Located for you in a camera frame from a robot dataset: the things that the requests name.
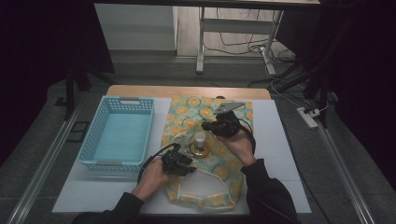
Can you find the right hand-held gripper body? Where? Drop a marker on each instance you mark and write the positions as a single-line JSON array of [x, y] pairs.
[[227, 123]]

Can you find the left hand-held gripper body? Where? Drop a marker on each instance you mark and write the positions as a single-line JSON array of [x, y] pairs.
[[174, 161]]

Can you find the light blue plastic basket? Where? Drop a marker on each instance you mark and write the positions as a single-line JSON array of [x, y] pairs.
[[118, 137]]

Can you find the small white-capped jar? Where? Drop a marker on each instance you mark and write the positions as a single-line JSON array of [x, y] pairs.
[[200, 138]]

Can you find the white cabinet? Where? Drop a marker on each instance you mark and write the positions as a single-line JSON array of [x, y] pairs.
[[137, 28]]

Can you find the white desk frame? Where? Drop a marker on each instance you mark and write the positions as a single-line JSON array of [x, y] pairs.
[[236, 26]]

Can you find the person's right hand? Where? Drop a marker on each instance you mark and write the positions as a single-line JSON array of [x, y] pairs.
[[239, 147]]

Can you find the black tripod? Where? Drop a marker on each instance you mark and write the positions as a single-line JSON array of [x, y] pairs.
[[320, 77]]

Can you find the orange slice print tote bag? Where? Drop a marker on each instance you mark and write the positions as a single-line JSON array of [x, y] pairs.
[[186, 109]]

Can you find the black stand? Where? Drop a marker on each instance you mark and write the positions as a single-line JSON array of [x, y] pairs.
[[70, 90]]

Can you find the dark curtain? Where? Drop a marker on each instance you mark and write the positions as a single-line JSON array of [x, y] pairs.
[[31, 46], [367, 77]]

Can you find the white power strip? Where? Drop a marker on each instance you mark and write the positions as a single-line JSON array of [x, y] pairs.
[[306, 117]]

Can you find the person's left hand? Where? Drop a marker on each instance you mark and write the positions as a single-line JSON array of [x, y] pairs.
[[154, 180]]

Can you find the metal floor rail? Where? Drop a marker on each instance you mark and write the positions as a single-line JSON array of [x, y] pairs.
[[46, 161], [342, 171]]

